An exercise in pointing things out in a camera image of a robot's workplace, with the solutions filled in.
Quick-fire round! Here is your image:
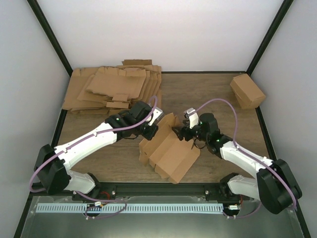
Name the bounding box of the brown cardboard box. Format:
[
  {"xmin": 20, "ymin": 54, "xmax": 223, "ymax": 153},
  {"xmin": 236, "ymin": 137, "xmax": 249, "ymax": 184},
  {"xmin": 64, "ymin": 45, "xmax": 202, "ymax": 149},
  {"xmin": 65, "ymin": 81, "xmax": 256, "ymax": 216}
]
[
  {"xmin": 230, "ymin": 74, "xmax": 266, "ymax": 109},
  {"xmin": 139, "ymin": 113, "xmax": 200, "ymax": 184}
]

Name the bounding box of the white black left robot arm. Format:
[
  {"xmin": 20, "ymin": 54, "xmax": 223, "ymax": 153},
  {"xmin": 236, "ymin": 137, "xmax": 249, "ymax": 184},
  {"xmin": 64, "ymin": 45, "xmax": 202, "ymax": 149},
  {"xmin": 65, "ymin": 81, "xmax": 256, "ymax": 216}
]
[{"xmin": 32, "ymin": 102, "xmax": 163, "ymax": 200}]

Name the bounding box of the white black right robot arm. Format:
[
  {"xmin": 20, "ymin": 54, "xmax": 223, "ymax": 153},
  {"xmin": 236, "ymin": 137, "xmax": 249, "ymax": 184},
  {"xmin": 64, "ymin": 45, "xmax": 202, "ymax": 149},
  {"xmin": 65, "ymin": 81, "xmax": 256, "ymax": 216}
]
[{"xmin": 172, "ymin": 113, "xmax": 302, "ymax": 214}]

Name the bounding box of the folded brown cardboard box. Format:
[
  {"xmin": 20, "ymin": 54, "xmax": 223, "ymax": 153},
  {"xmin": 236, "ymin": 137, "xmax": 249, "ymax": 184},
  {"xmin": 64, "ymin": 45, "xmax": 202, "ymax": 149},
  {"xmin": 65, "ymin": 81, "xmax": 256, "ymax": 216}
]
[{"xmin": 230, "ymin": 74, "xmax": 266, "ymax": 109}]

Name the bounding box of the stack of flat cardboard blanks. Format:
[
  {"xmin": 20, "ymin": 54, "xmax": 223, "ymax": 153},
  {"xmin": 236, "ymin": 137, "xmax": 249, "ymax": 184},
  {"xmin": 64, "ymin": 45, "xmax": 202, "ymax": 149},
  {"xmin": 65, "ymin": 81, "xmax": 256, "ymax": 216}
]
[{"xmin": 62, "ymin": 59, "xmax": 162, "ymax": 115}]

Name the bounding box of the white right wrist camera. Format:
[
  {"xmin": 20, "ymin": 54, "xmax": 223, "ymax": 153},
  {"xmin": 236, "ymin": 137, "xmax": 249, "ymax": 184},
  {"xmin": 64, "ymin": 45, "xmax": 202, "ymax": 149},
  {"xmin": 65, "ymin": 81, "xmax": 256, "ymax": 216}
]
[{"xmin": 184, "ymin": 108, "xmax": 199, "ymax": 129}]

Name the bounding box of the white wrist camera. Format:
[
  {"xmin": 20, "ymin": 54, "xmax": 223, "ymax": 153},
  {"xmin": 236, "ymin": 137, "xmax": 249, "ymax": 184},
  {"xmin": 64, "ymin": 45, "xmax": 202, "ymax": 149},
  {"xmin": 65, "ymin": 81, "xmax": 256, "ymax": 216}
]
[
  {"xmin": 184, "ymin": 108, "xmax": 199, "ymax": 129},
  {"xmin": 146, "ymin": 107, "xmax": 163, "ymax": 126}
]

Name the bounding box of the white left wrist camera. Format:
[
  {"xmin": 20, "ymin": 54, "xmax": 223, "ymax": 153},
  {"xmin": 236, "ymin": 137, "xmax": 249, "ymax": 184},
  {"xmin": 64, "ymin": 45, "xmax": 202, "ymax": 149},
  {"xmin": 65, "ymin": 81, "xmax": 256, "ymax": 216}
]
[{"xmin": 146, "ymin": 107, "xmax": 163, "ymax": 126}]

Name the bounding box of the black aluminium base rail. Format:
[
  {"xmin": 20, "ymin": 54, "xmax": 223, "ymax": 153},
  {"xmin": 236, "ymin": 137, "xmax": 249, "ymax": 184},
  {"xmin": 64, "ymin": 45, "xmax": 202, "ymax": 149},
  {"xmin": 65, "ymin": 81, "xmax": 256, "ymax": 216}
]
[{"xmin": 32, "ymin": 182, "xmax": 245, "ymax": 202}]

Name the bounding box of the light blue slotted cable duct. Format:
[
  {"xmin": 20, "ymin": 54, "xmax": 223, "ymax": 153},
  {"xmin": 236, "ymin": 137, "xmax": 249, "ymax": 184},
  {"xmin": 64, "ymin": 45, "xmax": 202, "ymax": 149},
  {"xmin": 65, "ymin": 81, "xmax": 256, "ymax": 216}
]
[{"xmin": 36, "ymin": 203, "xmax": 223, "ymax": 214}]

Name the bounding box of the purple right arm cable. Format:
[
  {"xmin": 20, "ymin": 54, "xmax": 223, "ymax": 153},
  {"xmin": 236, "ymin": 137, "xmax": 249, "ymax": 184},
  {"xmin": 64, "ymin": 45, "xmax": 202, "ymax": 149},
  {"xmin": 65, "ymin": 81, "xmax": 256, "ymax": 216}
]
[{"xmin": 192, "ymin": 98, "xmax": 298, "ymax": 220}]

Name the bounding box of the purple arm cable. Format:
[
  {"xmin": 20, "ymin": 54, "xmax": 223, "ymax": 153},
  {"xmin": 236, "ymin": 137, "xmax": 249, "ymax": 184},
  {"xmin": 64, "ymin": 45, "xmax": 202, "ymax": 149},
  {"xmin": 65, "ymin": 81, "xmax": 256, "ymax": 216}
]
[
  {"xmin": 192, "ymin": 98, "xmax": 298, "ymax": 220},
  {"xmin": 29, "ymin": 96, "xmax": 159, "ymax": 220}
]

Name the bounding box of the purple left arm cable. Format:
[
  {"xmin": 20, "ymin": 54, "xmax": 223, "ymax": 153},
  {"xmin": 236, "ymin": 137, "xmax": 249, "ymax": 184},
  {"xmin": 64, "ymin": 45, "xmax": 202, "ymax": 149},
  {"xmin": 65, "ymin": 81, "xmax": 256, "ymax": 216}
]
[{"xmin": 29, "ymin": 96, "xmax": 159, "ymax": 220}]

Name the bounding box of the black right frame post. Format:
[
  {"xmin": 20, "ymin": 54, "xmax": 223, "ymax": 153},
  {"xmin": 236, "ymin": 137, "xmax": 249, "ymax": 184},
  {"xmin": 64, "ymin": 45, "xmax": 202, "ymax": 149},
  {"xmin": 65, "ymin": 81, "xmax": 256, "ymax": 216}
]
[{"xmin": 246, "ymin": 0, "xmax": 293, "ymax": 76}]

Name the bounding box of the black frame post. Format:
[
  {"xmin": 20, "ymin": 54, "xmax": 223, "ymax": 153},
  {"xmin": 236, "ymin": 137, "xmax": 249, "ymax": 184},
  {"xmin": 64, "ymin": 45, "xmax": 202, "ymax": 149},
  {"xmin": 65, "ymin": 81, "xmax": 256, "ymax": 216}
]
[
  {"xmin": 246, "ymin": 0, "xmax": 293, "ymax": 76},
  {"xmin": 27, "ymin": 0, "xmax": 73, "ymax": 76}
]

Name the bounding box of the black left frame post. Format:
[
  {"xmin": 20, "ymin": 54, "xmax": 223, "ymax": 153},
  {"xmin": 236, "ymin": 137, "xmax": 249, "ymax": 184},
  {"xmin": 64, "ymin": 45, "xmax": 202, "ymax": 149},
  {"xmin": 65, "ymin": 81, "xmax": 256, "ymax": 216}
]
[{"xmin": 27, "ymin": 0, "xmax": 73, "ymax": 76}]

